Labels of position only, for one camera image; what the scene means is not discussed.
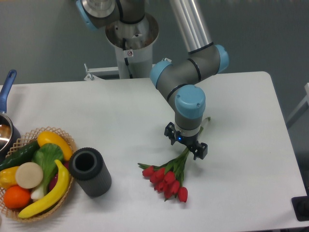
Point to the red tulip bouquet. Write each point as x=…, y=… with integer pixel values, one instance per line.
x=168, y=178

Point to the red fruit in basket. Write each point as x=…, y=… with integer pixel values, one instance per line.
x=55, y=178

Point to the green cucumber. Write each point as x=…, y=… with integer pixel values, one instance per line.
x=22, y=155

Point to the white metal bracket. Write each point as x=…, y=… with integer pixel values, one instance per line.
x=101, y=72

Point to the orange fruit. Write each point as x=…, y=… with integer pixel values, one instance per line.
x=16, y=197

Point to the beige round disc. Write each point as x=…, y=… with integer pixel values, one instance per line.
x=29, y=175

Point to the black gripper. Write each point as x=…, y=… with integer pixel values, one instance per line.
x=189, y=138

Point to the white frame at right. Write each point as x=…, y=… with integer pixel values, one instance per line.
x=299, y=110

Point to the blue handled saucepan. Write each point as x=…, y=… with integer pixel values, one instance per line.
x=8, y=132

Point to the dark grey ribbed vase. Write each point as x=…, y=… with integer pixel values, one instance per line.
x=87, y=166

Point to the yellow banana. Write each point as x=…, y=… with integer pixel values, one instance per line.
x=52, y=197

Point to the woven wicker basket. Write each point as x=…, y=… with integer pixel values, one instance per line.
x=20, y=142

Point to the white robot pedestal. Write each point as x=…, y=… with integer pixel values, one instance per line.
x=133, y=43

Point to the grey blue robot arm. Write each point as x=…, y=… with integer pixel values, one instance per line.
x=178, y=83

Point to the yellow bell pepper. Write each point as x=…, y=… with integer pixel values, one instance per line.
x=7, y=177

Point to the black device at edge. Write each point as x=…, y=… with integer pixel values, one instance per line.
x=301, y=207

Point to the green bok choy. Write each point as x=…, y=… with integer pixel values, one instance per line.
x=45, y=157

